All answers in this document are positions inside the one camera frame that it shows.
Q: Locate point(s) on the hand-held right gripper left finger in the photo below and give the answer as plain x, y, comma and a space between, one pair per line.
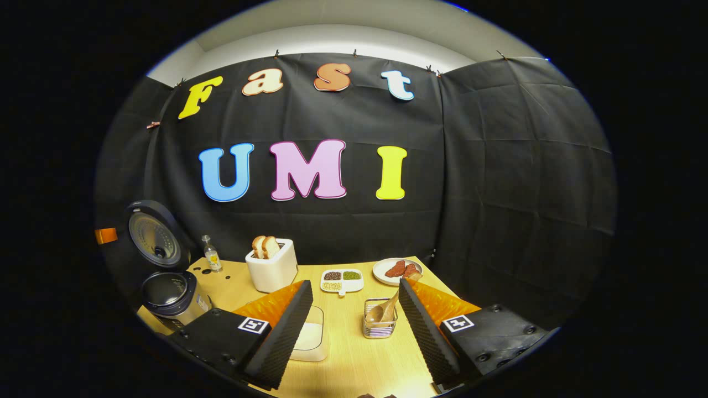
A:
282, 337

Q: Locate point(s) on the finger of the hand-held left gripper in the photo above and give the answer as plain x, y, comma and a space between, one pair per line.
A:
106, 236

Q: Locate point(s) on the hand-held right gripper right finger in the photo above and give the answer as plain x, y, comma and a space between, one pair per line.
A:
428, 337

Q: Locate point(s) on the clear container of white rice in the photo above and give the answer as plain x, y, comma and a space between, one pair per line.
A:
312, 340

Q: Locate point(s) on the wooden spoon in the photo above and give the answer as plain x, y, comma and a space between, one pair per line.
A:
379, 314

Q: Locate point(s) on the dark grey rice cooker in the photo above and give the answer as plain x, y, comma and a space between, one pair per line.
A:
166, 290

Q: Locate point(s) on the white toaster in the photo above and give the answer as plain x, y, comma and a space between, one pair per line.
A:
274, 273

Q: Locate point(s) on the red meat piece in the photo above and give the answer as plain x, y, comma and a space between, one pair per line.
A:
395, 270
411, 271

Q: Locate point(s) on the round white plate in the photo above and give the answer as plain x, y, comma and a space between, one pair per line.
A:
381, 272

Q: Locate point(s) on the white divided bean dish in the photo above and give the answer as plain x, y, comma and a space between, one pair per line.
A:
342, 281

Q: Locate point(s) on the toasted bread slice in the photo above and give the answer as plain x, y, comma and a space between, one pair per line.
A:
271, 246
258, 247

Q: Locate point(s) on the small glass bottle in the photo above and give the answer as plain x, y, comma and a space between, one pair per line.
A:
212, 257

